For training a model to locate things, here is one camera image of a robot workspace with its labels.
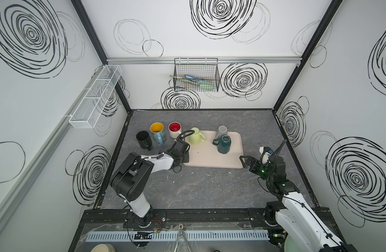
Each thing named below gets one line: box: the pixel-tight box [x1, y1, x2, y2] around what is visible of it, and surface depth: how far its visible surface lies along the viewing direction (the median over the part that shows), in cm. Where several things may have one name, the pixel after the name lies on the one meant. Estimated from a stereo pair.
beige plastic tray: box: [184, 130, 244, 169], surface depth 99 cm
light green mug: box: [188, 127, 207, 146], surface depth 99 cm
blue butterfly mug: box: [149, 121, 166, 145], surface depth 98 cm
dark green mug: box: [212, 134, 232, 155], surface depth 93 cm
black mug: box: [135, 130, 153, 151], surface depth 96 cm
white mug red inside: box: [168, 121, 182, 139], surface depth 104 cm
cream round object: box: [90, 243, 116, 252], surface depth 63 cm
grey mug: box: [215, 124, 228, 140], surface depth 98 cm
